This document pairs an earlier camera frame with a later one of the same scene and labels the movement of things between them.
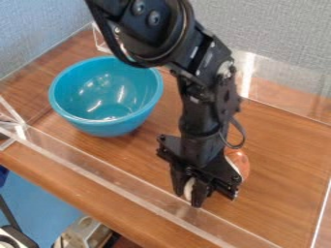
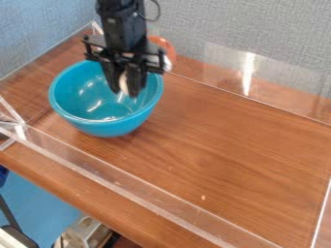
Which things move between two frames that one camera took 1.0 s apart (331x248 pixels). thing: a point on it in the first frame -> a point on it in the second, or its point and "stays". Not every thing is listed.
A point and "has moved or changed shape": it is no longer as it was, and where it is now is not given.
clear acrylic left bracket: x=16 y=130 stays
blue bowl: x=104 y=97 stays
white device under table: x=88 y=234 stays
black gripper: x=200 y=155 -> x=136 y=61
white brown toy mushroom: x=240 y=164 has moved or changed shape
